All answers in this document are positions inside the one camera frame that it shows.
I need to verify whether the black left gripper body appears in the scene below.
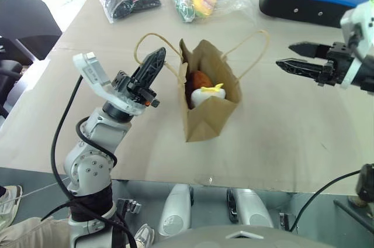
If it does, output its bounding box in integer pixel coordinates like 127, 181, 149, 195
112, 70, 161, 108

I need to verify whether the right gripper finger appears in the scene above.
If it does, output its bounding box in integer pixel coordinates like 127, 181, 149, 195
288, 41, 333, 59
275, 58, 334, 78

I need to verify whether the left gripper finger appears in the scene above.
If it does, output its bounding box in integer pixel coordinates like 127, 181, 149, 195
130, 60, 146, 84
139, 46, 167, 89

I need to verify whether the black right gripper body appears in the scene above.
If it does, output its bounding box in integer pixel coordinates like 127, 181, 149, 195
316, 42, 355, 87

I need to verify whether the brown plush toy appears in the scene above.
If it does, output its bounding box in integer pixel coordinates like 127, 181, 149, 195
186, 70, 213, 109

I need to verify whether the white and yellow plush toy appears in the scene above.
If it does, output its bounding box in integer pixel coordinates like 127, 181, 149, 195
191, 82, 227, 107

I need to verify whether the green plush toy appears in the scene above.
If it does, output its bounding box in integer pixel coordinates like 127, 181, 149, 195
170, 0, 196, 23

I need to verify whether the clear bag with black items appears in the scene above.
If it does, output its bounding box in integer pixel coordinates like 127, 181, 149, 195
99, 0, 162, 25

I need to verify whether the brown paper bag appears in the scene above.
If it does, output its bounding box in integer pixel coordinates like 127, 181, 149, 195
134, 29, 271, 143

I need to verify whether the clear plastic bag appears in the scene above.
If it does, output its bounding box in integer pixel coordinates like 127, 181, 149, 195
169, 0, 255, 24

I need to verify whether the brown cardboard table cover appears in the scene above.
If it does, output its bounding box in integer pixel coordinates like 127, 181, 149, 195
0, 0, 374, 197

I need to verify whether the chrome table clamp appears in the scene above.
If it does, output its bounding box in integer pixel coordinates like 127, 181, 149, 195
278, 212, 290, 232
116, 197, 143, 217

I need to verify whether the silver left robot leg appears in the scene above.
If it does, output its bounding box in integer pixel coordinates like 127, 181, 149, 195
158, 183, 193, 237

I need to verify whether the silver robot leg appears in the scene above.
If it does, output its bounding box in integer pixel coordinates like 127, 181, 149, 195
158, 183, 193, 237
227, 188, 275, 229

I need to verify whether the black office chair with armrest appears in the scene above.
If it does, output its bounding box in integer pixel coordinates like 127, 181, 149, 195
0, 36, 25, 120

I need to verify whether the grey sneaker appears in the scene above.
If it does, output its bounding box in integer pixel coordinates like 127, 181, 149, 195
133, 223, 156, 248
0, 184, 24, 232

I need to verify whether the silver right robot leg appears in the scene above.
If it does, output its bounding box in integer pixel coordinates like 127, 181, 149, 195
227, 188, 275, 229

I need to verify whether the grey robot torso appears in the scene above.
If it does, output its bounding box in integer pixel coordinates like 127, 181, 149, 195
150, 225, 325, 248

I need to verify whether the khaki trouser leg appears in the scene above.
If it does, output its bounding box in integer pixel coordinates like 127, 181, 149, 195
0, 216, 71, 248

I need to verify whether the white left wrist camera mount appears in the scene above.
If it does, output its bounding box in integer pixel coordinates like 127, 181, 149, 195
72, 51, 147, 116

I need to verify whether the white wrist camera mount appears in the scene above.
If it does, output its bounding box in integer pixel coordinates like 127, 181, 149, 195
340, 1, 374, 90
72, 51, 147, 116

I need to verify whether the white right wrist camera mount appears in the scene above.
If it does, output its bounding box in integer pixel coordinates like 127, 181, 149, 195
340, 1, 374, 90

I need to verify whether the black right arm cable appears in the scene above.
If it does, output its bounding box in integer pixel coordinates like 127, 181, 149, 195
288, 168, 363, 232

